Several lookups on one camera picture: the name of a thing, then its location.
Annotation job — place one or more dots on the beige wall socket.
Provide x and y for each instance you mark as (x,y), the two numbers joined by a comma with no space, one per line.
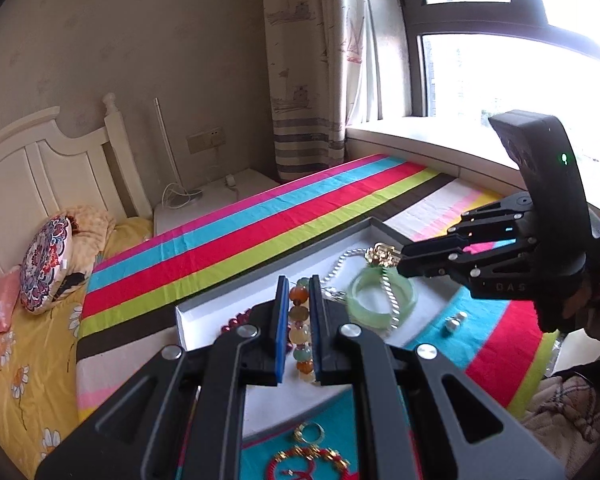
(205,141)

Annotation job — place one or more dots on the white charger adapter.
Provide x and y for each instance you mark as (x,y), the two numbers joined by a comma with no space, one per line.
(230,180)

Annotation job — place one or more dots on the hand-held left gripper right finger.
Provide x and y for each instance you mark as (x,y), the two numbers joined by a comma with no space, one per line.
(314,340)

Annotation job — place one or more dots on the yellow floral bedsheet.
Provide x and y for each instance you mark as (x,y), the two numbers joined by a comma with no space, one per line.
(40,360)

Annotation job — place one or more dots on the round patterned cushion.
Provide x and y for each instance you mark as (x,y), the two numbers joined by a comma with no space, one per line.
(45,265)

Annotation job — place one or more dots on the white slim rod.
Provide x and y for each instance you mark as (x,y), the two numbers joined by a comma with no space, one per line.
(170,150)

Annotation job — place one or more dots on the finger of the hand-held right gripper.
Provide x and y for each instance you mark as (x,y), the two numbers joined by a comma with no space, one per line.
(495,215)
(430,260)

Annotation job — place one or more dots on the beige windowsill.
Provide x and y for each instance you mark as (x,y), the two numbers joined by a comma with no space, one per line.
(430,145)

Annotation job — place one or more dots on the cream wooden headboard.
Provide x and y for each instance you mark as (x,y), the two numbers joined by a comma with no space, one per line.
(40,170)

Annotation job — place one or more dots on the green jade bangle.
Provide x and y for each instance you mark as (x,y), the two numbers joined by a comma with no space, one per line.
(360,305)

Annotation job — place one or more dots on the cream boat print curtain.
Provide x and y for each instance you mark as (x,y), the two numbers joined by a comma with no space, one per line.
(315,60)

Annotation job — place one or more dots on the grey box with white inside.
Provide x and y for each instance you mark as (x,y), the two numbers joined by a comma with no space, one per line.
(215,320)

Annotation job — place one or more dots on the beige plaid cloth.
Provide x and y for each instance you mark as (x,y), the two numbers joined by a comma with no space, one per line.
(570,410)

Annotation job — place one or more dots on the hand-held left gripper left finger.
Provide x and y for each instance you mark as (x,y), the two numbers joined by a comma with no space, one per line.
(281,340)

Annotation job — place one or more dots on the person's right hand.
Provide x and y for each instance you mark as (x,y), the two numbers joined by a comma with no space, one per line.
(577,300)

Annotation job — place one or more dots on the window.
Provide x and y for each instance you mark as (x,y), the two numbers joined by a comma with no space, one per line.
(505,60)

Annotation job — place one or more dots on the white nightstand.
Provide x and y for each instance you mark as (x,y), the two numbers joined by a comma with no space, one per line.
(215,205)

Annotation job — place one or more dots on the colourful striped blanket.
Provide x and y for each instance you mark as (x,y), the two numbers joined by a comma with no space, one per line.
(260,240)

